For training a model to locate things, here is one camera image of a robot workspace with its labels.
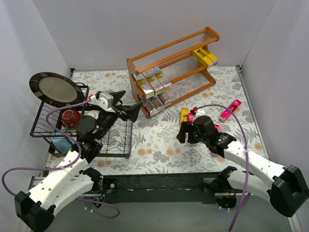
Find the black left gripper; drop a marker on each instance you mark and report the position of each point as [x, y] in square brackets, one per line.
[119, 109]

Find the yellow Be You toothpaste box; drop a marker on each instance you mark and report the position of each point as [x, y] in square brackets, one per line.
[184, 115]

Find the black wire dish rack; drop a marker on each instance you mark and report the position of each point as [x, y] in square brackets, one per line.
[116, 143]

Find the orange gold toothpaste box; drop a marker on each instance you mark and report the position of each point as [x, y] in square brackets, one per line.
[162, 78]

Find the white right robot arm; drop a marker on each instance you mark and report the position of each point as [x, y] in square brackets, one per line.
[284, 187]

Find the dark rimmed ceramic plate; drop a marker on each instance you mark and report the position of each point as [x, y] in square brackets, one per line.
[55, 89]

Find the small pink toothpaste box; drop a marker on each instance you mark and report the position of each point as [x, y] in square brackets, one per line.
[191, 116]

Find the blue cup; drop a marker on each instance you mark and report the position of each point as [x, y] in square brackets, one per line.
[62, 144]

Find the aluminium frame rail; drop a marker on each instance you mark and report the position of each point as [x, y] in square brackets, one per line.
[148, 188]

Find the silver R&O Ice Mint box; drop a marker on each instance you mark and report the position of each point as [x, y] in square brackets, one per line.
[165, 99]

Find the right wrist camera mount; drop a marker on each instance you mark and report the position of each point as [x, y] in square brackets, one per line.
[198, 113]

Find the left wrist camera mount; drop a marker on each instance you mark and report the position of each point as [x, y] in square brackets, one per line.
[104, 100]

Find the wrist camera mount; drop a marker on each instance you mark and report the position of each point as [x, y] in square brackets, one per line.
[104, 100]
[198, 113]

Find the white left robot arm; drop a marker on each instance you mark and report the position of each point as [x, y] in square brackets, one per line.
[38, 206]

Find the floral patterned table mat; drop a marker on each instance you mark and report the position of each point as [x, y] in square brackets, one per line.
[156, 150]

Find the wooden three-tier shelf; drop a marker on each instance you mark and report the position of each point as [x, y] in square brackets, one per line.
[187, 75]

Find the silver red R&O box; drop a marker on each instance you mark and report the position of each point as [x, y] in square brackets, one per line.
[157, 103]

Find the red ceramic cup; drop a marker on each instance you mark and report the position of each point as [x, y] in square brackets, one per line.
[70, 119]

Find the white gold R&O box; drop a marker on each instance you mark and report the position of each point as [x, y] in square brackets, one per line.
[153, 81]

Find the silver gold R&O box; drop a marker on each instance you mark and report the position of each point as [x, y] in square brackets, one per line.
[144, 85]

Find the pink toothpaste box lower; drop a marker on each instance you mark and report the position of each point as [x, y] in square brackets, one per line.
[217, 126]

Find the pink Be You toothpaste box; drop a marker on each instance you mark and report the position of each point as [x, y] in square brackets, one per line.
[228, 112]

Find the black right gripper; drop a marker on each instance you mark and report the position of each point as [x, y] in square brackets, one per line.
[189, 130]

